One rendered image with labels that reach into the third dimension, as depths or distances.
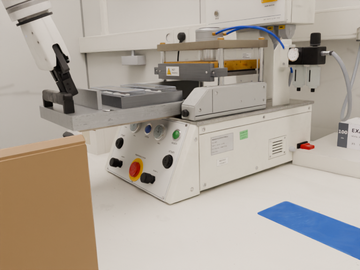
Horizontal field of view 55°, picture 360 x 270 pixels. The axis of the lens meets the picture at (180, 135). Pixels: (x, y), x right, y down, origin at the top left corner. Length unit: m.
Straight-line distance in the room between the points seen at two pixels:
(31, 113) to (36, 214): 2.18
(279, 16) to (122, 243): 0.71
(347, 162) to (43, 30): 0.79
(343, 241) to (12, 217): 0.59
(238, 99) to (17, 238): 0.74
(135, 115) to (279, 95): 0.44
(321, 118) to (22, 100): 1.71
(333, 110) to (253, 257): 0.84
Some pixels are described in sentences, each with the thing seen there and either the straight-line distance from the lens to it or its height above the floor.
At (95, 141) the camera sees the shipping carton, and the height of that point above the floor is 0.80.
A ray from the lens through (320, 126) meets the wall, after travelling 1.38.
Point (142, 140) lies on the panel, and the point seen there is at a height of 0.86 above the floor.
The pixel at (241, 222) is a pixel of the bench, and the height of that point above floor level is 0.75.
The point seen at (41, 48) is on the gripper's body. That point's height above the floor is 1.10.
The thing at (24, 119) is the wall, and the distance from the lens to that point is 2.35.
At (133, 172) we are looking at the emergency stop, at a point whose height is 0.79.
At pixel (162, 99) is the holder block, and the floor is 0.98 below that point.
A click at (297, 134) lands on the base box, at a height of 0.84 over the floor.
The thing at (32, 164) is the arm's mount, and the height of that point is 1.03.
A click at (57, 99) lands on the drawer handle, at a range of 0.76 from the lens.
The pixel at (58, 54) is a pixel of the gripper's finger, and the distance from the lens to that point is 0.75.
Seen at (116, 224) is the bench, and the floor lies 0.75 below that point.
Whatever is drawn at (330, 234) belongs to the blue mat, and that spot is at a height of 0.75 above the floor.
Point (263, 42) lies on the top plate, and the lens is 0.98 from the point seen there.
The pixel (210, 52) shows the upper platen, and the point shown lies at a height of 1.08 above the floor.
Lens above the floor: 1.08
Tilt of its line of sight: 13 degrees down
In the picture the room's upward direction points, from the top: 2 degrees counter-clockwise
